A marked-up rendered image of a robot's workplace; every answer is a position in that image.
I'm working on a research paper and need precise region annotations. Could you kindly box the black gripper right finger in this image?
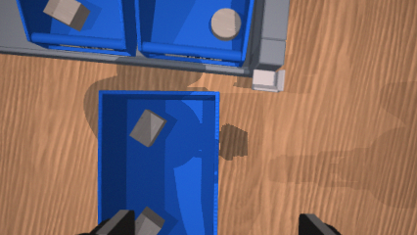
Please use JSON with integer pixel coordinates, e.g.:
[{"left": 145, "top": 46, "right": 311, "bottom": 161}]
[{"left": 299, "top": 213, "right": 342, "bottom": 235}]

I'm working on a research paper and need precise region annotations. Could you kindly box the beige rectangular block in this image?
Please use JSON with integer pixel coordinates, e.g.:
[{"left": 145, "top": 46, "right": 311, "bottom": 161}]
[{"left": 44, "top": 0, "right": 90, "bottom": 31}]

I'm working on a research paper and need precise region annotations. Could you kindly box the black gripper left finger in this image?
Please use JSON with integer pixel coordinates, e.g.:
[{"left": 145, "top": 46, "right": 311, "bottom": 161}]
[{"left": 77, "top": 210, "right": 135, "bottom": 235}]

